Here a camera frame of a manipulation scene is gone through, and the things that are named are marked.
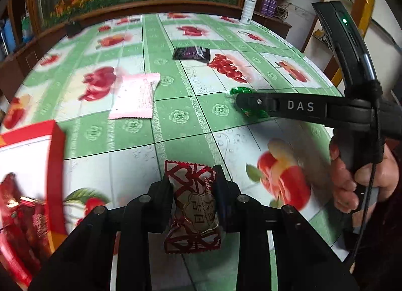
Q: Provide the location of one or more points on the small black object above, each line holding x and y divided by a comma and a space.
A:
73, 29

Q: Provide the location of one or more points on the green fruit-print tablecloth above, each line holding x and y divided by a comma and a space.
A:
188, 127

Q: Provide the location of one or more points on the white and pink flat packet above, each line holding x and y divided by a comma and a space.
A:
135, 96

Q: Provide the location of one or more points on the wooden cabinet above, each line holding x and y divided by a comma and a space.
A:
18, 65

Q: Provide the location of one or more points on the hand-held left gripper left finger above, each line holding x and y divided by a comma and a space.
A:
160, 203

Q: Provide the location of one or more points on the person's right hand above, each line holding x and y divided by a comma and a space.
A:
345, 190

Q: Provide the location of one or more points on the purple bottle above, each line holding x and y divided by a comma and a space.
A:
266, 5
273, 7

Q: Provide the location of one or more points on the green candy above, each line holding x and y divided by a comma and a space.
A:
255, 114

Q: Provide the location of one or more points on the black snack packet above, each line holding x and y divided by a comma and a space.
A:
191, 53

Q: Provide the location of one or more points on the bright red snack packet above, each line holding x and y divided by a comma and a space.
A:
31, 237

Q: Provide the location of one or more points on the green bottle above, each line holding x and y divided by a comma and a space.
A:
26, 27

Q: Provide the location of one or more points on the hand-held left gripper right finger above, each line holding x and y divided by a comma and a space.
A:
223, 203

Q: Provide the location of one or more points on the red patterned clear candy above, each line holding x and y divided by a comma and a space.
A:
193, 212

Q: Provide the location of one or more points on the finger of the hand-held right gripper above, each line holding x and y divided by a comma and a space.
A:
282, 105

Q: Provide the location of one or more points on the red and white box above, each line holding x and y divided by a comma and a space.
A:
28, 159

